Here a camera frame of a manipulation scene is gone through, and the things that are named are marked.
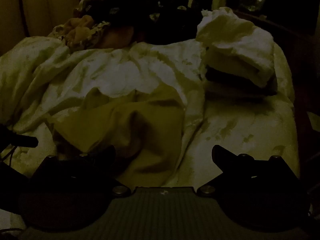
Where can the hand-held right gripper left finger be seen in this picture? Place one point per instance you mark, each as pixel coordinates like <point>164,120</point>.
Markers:
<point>112,153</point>

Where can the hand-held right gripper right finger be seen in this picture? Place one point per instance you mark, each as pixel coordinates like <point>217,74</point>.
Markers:
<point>215,153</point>

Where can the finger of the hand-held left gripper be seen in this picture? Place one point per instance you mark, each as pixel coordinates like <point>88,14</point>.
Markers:
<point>23,140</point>

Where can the olive yellow cloth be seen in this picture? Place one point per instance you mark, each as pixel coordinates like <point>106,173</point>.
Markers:
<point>140,130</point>

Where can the dark clothes pile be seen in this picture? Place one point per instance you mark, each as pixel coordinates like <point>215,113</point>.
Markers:
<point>170,22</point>

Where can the white blanket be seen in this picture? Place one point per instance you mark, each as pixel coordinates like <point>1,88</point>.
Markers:
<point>237,130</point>

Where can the white folded cloth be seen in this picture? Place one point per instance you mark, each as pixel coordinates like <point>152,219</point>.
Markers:
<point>235,40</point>

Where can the orange cloth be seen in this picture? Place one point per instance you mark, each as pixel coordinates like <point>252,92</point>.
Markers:
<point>81,30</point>

